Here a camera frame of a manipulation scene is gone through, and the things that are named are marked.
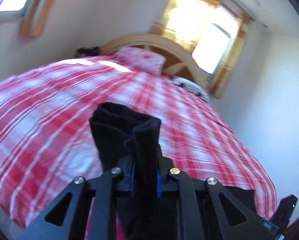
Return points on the cream wooden headboard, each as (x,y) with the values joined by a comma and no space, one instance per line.
(152,41)

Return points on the window behind headboard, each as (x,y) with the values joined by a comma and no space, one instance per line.
(214,45)

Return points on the yellow patterned curtain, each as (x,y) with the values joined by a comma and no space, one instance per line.
(174,12)
(233,60)
(39,7)

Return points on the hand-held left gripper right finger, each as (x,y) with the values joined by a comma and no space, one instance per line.
(159,183)

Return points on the pink floral pillow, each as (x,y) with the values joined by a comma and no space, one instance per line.
(143,58)

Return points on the white pillow with black pattern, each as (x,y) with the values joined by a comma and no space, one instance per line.
(192,87)

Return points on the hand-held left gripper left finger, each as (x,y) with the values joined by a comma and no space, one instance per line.
(132,177)

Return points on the dark object beside bed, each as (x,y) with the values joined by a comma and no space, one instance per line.
(87,51)

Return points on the black pants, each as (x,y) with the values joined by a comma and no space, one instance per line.
(139,135)

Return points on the red plaid bedsheet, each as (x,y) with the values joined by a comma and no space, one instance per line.
(52,120)

